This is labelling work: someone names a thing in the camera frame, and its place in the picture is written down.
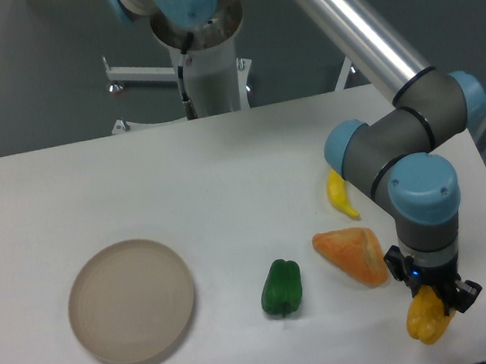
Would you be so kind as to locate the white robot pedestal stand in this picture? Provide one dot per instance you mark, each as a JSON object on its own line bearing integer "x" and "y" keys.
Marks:
{"x": 210, "y": 77}

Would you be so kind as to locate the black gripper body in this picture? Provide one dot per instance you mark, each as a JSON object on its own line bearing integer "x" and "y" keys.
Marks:
{"x": 433, "y": 268}

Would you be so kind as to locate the yellow bell pepper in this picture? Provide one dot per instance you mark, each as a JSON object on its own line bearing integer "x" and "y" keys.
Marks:
{"x": 427, "y": 320}

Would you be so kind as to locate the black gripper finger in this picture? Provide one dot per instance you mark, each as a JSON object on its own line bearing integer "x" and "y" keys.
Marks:
{"x": 399, "y": 268}
{"x": 458, "y": 296}

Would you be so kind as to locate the yellow chili pepper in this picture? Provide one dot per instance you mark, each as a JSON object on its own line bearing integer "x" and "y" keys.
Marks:
{"x": 337, "y": 195}

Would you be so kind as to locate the beige round plate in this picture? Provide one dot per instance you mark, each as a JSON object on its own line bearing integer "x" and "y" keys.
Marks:
{"x": 132, "y": 303}

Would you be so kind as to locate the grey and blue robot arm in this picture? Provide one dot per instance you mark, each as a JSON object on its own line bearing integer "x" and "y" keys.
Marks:
{"x": 393, "y": 161}

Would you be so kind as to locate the orange triangular bread piece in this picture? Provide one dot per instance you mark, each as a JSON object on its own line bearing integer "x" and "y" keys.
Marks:
{"x": 356, "y": 251}

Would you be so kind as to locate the green bell pepper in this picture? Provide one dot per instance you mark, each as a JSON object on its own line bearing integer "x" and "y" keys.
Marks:
{"x": 282, "y": 291}

